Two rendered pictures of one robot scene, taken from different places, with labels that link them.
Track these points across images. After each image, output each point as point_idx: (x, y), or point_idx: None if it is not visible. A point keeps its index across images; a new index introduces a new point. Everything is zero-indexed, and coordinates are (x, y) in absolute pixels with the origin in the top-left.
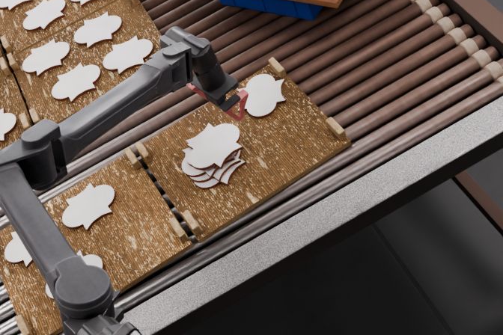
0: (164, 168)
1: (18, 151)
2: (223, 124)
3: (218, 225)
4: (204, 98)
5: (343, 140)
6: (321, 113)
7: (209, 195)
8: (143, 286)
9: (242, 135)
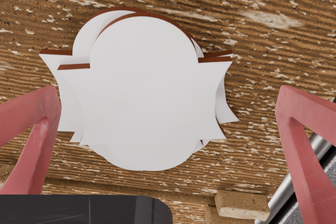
0: (69, 162)
1: None
2: (97, 39)
3: (285, 173)
4: (44, 180)
5: None
6: None
7: (215, 148)
8: None
9: None
